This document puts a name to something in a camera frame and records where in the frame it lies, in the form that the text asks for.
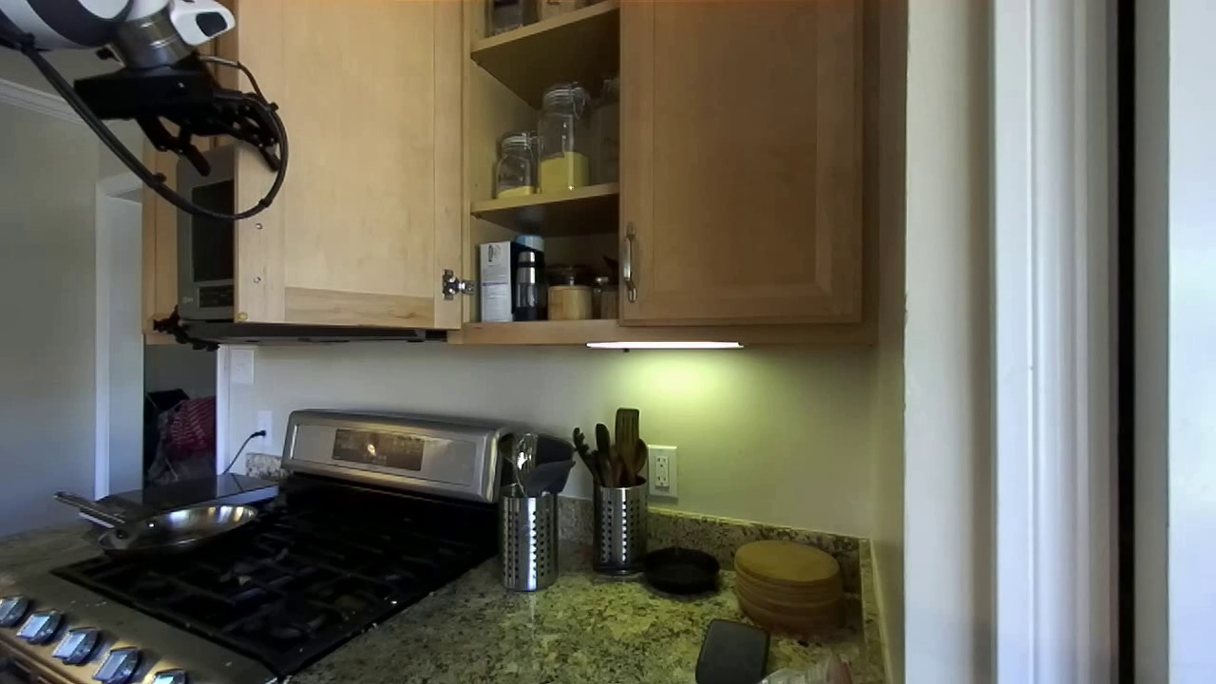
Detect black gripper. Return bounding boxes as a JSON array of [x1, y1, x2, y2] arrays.
[[74, 56, 262, 178]]

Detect light wood cabinet door with knob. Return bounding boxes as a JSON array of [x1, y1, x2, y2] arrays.
[[231, 0, 476, 335]]

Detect stainless steel microwave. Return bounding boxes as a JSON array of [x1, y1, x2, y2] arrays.
[[150, 150, 456, 349]]

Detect dark red bag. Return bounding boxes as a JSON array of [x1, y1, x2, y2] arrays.
[[142, 387, 222, 493]]

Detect small glass jar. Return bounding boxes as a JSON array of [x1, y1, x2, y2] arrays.
[[492, 131, 542, 204]]

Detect white box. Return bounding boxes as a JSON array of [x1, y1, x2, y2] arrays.
[[476, 240, 518, 328]]

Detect glass storage jar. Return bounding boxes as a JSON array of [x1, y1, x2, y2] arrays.
[[483, 0, 541, 40]]

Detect black canister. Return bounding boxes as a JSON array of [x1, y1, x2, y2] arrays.
[[509, 232, 552, 325]]

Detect steel frying pan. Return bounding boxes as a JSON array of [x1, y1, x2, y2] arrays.
[[52, 487, 265, 564]]

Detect glass jar with yellow contents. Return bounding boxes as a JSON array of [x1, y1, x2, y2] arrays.
[[536, 80, 592, 198]]

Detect short yellow jar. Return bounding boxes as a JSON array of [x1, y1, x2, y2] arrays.
[[542, 268, 597, 325]]

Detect stainless steel gas stove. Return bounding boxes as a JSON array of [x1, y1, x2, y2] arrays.
[[0, 406, 549, 684]]

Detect small dark jar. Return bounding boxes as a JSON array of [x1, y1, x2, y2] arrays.
[[589, 257, 623, 325]]

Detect silver ladle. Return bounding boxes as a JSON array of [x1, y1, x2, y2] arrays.
[[503, 430, 542, 503]]

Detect black kitchen utensil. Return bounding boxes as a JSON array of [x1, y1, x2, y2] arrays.
[[522, 435, 576, 503]]

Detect under cabinet light strip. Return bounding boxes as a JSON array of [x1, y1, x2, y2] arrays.
[[580, 335, 750, 359]]

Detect perforated steel utensil holder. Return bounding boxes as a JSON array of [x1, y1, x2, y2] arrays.
[[589, 478, 655, 579], [498, 487, 568, 596]]

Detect wooden spoon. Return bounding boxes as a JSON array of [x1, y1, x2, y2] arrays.
[[613, 403, 655, 491]]

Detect black bowl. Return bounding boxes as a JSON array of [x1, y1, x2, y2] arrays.
[[639, 544, 725, 602]]

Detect black appliance power cord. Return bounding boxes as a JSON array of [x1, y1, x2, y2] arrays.
[[222, 426, 272, 483]]

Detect white wall outlet with plug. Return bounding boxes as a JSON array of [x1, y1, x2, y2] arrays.
[[248, 406, 283, 478]]

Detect dark utensil handles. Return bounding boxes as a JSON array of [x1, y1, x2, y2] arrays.
[[568, 423, 620, 491]]

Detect light wood cabinet door with bar handle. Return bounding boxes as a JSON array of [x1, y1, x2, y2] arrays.
[[614, 0, 869, 332]]

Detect white door frame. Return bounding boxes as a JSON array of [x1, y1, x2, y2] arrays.
[[899, 0, 1216, 684]]

